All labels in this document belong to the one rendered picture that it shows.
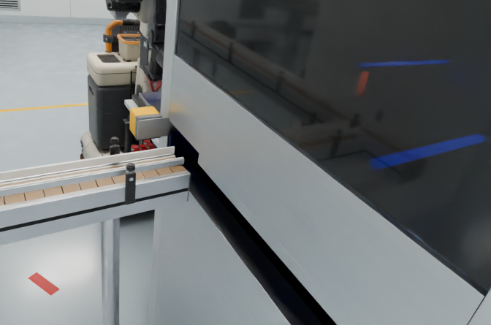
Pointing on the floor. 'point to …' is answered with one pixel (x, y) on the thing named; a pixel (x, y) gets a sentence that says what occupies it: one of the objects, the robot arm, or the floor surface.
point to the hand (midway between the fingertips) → (154, 91)
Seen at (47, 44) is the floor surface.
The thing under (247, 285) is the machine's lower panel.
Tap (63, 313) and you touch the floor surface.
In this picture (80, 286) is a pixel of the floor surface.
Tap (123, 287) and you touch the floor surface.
